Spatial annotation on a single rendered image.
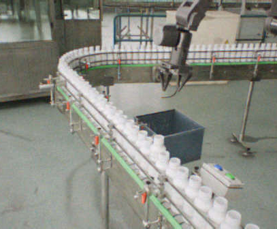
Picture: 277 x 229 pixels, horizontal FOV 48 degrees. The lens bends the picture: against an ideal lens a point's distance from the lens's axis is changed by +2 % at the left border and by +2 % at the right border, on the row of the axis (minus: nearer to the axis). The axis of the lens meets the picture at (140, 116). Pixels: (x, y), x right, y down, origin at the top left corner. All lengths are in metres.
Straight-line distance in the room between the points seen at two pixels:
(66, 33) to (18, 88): 2.29
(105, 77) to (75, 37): 3.72
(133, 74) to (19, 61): 1.93
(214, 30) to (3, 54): 3.29
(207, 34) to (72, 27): 2.64
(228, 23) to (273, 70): 2.33
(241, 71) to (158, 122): 1.46
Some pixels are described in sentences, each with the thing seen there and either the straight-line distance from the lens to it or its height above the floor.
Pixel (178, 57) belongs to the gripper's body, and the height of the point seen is 1.50.
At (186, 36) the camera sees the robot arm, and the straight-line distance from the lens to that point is 1.05.
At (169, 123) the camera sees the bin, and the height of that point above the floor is 0.85.
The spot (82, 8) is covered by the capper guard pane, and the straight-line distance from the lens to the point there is 6.54.
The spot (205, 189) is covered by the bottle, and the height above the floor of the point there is 1.15.
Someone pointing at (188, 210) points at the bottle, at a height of 1.06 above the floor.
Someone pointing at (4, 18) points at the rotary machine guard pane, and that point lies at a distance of 4.33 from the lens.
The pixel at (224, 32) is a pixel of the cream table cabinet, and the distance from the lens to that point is 5.63.
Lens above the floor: 1.75
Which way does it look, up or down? 24 degrees down
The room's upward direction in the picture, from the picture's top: 2 degrees clockwise
